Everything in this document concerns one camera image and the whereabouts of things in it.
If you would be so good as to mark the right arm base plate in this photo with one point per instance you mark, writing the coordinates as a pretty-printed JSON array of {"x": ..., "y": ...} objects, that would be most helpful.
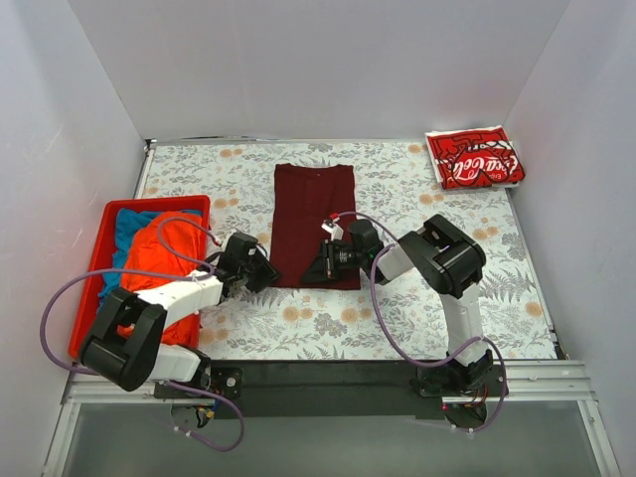
[{"x": 463, "y": 391}]

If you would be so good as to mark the orange t shirt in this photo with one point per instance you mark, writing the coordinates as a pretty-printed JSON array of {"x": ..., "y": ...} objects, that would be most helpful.
[{"x": 147, "y": 253}]

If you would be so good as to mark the blue t shirt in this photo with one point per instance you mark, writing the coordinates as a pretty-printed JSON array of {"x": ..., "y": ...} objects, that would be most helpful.
[{"x": 127, "y": 224}]

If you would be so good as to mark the folded red coca-cola t shirt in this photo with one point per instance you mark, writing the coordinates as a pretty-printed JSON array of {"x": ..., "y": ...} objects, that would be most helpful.
[{"x": 477, "y": 161}]

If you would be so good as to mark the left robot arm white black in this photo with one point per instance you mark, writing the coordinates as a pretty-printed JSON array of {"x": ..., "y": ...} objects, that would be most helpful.
[{"x": 124, "y": 343}]

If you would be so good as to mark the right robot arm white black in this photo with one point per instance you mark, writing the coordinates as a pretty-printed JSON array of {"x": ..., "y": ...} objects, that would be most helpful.
[{"x": 450, "y": 262}]

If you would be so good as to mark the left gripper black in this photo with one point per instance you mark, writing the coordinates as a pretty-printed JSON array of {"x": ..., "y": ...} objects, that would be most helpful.
[{"x": 259, "y": 271}]

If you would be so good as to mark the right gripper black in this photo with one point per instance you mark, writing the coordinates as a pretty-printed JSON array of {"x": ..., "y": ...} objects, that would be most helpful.
[{"x": 328, "y": 259}]

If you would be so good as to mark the red plastic bin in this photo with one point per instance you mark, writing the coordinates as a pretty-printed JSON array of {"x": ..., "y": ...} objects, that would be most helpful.
[{"x": 104, "y": 248}]

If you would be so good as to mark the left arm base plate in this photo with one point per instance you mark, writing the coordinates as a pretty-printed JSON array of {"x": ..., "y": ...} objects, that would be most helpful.
[{"x": 223, "y": 381}]

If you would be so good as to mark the dark red t shirt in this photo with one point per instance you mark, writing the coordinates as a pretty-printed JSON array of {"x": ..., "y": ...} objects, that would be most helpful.
[{"x": 303, "y": 198}]

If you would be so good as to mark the floral table mat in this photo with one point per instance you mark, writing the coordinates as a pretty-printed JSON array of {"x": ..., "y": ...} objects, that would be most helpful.
[{"x": 395, "y": 184}]

